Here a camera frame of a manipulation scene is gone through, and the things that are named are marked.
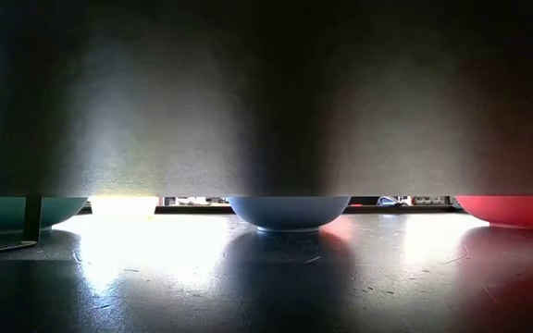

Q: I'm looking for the large red bowl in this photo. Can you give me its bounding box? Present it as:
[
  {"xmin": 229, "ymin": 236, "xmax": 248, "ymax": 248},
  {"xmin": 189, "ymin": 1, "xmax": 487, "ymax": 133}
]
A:
[{"xmin": 454, "ymin": 194, "xmax": 533, "ymax": 231}]

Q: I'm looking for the large blue bowl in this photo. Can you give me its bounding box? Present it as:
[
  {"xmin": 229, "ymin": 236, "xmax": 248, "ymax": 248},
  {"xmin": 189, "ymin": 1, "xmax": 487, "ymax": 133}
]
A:
[{"xmin": 227, "ymin": 195, "xmax": 352, "ymax": 234}]

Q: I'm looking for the black table mat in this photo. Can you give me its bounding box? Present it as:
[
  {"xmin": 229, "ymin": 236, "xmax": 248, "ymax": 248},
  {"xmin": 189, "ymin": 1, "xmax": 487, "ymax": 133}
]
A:
[{"xmin": 0, "ymin": 211, "xmax": 533, "ymax": 333}]

